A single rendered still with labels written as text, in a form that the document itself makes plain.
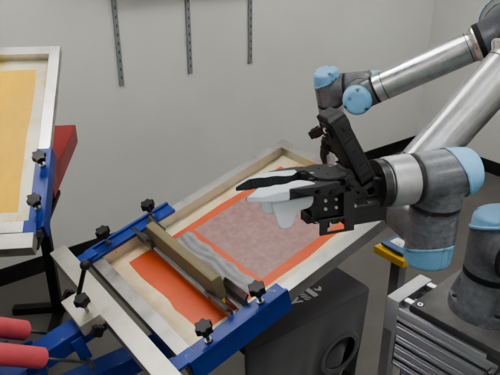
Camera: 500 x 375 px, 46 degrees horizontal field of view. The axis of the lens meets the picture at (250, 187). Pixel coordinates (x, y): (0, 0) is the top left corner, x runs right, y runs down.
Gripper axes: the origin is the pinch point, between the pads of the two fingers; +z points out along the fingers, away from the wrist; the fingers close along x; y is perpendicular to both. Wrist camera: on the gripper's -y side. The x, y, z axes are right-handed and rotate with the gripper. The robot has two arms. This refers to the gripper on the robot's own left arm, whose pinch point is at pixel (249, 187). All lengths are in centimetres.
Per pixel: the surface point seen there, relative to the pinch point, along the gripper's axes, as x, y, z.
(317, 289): 78, 63, -44
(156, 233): 85, 38, 3
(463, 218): 262, 134, -239
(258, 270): 67, 47, -22
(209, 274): 60, 42, -6
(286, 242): 73, 43, -32
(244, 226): 87, 42, -24
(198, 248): 86, 46, -9
